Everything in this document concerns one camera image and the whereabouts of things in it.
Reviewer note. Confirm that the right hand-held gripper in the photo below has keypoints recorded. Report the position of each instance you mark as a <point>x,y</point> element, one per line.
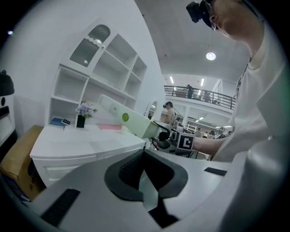
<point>185,141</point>

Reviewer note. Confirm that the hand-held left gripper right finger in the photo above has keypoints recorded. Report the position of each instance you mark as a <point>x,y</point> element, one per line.
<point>176,179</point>

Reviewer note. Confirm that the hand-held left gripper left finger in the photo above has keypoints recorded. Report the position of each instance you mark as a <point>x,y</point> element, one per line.
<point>113,179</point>

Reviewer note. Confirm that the pale green box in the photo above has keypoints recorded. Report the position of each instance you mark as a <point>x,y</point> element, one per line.
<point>136,122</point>

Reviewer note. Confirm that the white shelf unit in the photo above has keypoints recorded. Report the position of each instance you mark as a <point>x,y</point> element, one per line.
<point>108,72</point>

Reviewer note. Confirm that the person's right forearm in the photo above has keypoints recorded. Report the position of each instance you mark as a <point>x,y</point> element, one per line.
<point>208,145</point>

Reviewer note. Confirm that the white desk with drawers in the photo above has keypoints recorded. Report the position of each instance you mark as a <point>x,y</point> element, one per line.
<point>79,142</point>

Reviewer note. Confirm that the oval white framed mirror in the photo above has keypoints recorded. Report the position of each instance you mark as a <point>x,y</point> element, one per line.
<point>153,108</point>

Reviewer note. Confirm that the pink book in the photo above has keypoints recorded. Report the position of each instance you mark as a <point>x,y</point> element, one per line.
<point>108,127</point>

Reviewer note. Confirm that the fluorescent ceiling light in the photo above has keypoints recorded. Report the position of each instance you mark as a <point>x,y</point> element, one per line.
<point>171,79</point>
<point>202,81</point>

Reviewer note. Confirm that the black balcony railing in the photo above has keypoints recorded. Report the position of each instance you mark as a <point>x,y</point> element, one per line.
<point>204,95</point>

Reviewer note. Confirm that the flower bouquet in black vase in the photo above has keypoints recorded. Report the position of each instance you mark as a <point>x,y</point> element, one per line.
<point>85,111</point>

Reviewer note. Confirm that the small black spiral notepad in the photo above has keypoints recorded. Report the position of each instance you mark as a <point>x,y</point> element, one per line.
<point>65,122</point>

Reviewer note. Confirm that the blue notebook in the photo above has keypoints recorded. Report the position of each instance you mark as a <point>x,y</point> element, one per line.
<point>55,122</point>

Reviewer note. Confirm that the round ceiling lamp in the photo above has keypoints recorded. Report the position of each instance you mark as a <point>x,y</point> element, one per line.
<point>210,56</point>

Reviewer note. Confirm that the brown cardboard box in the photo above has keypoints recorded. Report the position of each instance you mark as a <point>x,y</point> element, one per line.
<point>20,158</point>

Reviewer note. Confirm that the person's white t-shirt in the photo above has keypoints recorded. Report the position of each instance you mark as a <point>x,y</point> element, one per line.
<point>260,102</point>

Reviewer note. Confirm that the ribbed glass cabinet door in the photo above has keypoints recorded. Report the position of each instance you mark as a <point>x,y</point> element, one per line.
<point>90,45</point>

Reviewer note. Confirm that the white black rounded machine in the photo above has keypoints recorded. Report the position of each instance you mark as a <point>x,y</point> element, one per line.
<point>6,108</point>

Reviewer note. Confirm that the person's head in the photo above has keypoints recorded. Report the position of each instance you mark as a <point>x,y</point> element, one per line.
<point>235,20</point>

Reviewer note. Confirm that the black head-mounted camera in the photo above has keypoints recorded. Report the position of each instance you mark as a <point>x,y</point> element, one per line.
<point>196,11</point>

